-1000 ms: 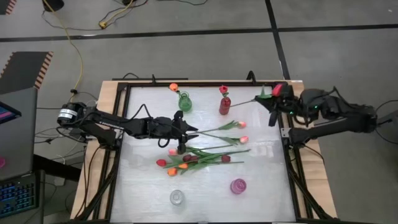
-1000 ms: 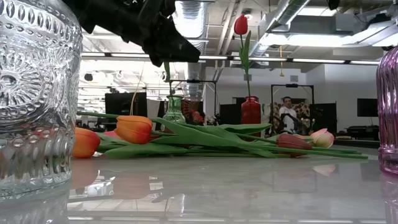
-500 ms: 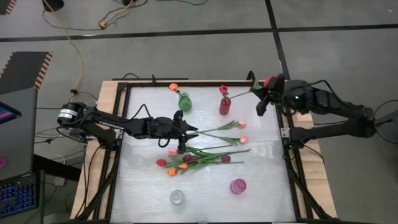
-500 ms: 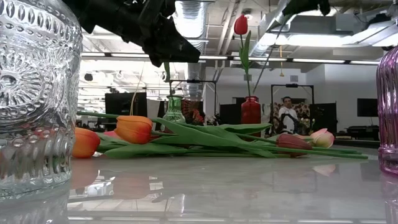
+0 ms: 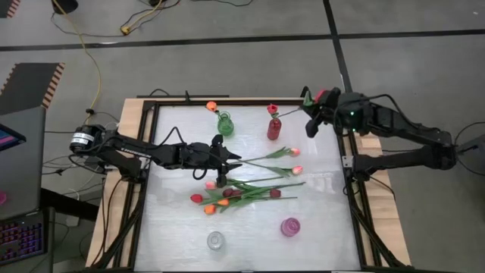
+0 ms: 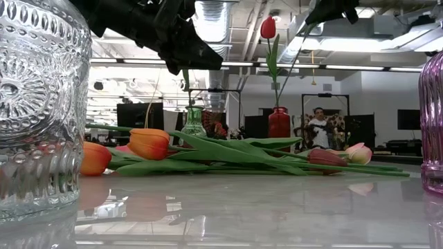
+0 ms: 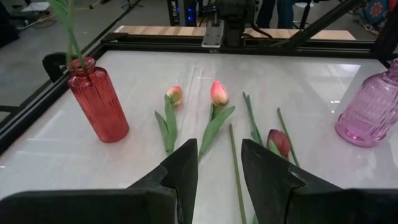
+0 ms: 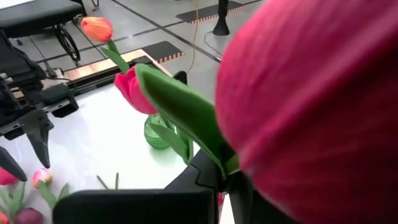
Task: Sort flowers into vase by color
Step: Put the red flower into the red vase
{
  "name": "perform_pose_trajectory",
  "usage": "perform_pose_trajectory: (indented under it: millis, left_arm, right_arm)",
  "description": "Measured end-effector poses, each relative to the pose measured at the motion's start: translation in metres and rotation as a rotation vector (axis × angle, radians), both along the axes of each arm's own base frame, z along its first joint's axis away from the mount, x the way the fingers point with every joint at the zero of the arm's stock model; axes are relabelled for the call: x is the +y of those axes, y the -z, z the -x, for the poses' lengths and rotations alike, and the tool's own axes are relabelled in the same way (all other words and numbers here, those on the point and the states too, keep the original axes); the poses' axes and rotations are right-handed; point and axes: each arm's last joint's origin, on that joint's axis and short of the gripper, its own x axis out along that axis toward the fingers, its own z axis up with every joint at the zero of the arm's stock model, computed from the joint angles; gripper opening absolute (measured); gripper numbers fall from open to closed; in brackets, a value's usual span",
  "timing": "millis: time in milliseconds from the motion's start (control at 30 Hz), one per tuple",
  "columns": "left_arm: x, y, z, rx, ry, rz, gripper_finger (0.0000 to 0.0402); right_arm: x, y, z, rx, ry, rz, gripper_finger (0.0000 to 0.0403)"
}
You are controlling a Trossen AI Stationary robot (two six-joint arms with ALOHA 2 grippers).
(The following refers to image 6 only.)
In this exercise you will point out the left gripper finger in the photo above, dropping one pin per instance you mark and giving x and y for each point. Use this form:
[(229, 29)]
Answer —
[(194, 55)]

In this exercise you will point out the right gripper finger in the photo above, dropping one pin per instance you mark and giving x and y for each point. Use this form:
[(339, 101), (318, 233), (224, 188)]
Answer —
[(325, 8)]

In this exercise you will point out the pink artificial tulip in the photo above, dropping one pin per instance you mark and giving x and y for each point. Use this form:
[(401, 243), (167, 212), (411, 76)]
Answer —
[(361, 155), (123, 150)]

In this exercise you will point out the dark red artificial tulip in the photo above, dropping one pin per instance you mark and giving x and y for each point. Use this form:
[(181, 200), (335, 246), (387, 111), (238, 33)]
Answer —
[(325, 157)]

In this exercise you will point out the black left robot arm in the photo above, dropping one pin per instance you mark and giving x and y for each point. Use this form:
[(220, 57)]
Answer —
[(104, 14)]

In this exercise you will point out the green glass vase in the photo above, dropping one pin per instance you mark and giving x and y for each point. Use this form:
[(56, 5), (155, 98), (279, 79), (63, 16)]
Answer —
[(194, 121)]

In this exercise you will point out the red ribbed glass vase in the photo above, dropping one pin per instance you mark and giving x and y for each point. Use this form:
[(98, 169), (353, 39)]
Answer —
[(279, 124)]

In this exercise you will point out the purple ribbed glass vase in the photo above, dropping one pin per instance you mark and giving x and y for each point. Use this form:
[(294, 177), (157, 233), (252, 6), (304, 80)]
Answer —
[(432, 121)]

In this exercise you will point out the clear embossed glass vase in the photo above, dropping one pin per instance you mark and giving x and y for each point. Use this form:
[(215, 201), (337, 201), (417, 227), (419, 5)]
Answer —
[(34, 103)]

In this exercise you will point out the black monitor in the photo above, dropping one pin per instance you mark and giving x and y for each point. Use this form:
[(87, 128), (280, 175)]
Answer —
[(140, 115)]

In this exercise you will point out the person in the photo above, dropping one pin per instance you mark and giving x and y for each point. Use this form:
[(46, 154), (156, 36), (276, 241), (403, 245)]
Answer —
[(320, 133)]

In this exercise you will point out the silver ceiling air duct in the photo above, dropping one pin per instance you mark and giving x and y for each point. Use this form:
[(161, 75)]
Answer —
[(211, 20)]

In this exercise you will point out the black wall screen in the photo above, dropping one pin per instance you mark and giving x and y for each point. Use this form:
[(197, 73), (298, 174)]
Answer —
[(408, 119)]

